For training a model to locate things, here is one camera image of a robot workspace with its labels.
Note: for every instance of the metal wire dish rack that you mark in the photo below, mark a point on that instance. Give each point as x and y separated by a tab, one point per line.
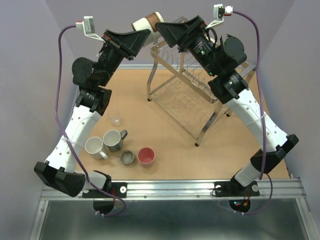
185	96

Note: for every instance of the clear glass cup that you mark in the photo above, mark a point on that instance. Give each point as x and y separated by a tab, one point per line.
114	117

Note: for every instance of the grey ceramic mug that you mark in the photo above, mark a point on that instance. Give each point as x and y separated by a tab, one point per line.
114	139

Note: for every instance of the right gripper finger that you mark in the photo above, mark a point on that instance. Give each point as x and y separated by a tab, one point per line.
171	28
172	38

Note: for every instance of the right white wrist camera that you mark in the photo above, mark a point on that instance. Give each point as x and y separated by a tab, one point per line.
219	12

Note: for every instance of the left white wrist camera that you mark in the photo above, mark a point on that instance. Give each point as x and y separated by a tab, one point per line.
88	28

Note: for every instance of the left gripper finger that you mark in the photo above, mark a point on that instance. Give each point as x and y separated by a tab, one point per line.
134	41
120	36

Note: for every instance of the small grey metal cup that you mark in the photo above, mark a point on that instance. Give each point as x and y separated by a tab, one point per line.
127	157

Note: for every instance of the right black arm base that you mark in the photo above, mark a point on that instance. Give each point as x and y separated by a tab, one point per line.
235	189

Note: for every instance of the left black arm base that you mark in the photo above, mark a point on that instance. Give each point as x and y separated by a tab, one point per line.
118	189

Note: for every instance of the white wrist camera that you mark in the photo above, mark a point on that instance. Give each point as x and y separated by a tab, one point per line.
88	28
219	12

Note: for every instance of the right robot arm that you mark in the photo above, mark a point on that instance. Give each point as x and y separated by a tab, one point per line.
230	88

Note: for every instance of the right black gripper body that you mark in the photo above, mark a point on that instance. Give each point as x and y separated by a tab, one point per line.
184	43

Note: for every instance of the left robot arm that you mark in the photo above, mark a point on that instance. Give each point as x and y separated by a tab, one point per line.
58	171

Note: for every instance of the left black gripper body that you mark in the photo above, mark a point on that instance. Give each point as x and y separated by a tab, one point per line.
115	46

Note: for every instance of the red plastic cup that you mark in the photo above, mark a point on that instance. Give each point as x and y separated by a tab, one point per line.
146	156

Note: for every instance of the aluminium front rail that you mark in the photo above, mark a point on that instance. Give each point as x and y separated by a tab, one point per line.
139	190

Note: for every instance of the white ceramic mug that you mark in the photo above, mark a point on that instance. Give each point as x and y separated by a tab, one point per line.
96	148

